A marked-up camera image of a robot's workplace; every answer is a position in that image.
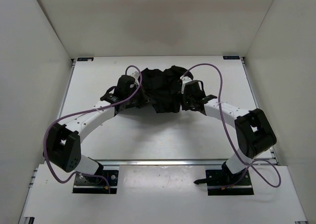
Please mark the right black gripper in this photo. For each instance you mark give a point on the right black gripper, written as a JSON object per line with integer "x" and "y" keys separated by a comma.
{"x": 184, "y": 107}

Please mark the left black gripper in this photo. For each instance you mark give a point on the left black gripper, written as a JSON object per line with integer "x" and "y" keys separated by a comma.
{"x": 144, "y": 100}

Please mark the black pleated skirt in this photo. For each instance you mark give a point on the black pleated skirt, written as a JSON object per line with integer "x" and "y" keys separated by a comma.
{"x": 161, "y": 89}

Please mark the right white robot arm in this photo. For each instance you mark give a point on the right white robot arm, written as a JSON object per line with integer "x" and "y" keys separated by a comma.
{"x": 254, "y": 133}

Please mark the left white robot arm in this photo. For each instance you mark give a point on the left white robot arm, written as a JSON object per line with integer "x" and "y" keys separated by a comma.
{"x": 62, "y": 142}

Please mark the left blue corner label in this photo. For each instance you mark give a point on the left blue corner label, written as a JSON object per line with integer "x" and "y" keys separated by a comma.
{"x": 85, "y": 59}

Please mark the blue corner label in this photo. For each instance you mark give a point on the blue corner label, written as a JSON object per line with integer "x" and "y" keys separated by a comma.
{"x": 231, "y": 57}
{"x": 85, "y": 59}

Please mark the right blue corner label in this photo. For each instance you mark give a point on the right blue corner label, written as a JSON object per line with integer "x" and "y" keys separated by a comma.
{"x": 231, "y": 57}

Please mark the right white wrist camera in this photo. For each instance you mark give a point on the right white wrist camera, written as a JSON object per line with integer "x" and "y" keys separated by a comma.
{"x": 184, "y": 81}

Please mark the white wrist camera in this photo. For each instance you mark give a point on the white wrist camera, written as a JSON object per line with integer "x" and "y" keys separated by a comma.
{"x": 136, "y": 76}
{"x": 184, "y": 81}

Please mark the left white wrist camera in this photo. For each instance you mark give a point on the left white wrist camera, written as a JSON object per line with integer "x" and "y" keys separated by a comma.
{"x": 136, "y": 76}

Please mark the left aluminium side rail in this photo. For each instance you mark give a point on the left aluminium side rail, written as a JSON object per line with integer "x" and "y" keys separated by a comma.
{"x": 67, "y": 88}

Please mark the aluminium side rail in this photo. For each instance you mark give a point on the aluminium side rail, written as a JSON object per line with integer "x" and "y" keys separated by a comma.
{"x": 270, "y": 153}
{"x": 67, "y": 88}

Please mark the right aluminium side rail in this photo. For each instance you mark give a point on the right aluminium side rail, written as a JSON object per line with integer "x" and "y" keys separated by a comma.
{"x": 270, "y": 153}

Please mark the aluminium front rail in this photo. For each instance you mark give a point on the aluminium front rail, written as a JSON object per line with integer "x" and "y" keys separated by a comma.
{"x": 160, "y": 162}

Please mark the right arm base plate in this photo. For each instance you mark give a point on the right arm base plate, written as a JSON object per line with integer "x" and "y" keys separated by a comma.
{"x": 220, "y": 182}

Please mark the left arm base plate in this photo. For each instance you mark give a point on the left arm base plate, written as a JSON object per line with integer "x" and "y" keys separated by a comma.
{"x": 90, "y": 185}

